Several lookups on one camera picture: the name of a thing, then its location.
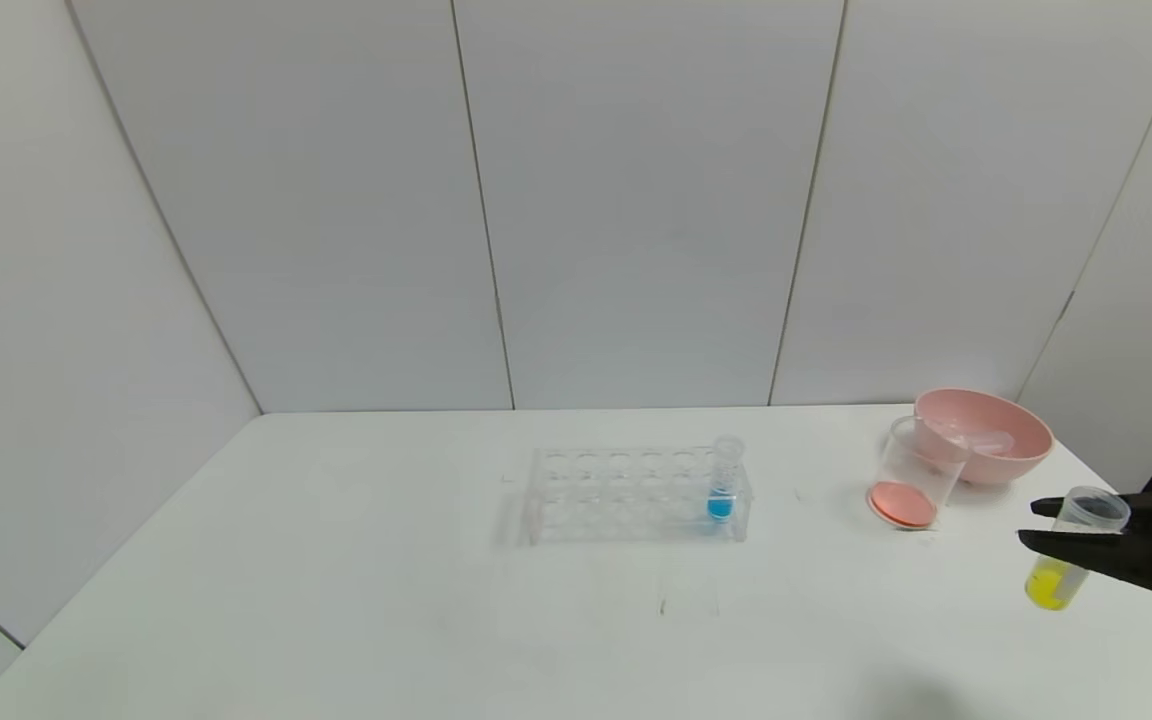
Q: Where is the clear plastic beaker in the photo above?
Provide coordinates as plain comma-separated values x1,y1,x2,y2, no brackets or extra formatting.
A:
866,415,973,531

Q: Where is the pink bowl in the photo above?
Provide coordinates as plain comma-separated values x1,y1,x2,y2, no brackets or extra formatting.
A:
912,388,1053,487

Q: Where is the test tube with red pigment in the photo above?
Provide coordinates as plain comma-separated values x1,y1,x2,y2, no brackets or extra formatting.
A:
936,425,1017,459

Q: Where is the test tube with yellow pigment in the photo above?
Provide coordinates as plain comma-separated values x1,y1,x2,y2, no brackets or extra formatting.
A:
1024,486,1132,611

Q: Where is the clear plastic test tube rack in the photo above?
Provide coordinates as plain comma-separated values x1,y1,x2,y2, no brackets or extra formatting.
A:
523,443,753,546

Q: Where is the test tube with blue pigment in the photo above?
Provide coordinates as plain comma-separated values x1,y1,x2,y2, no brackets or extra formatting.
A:
709,435,743,523

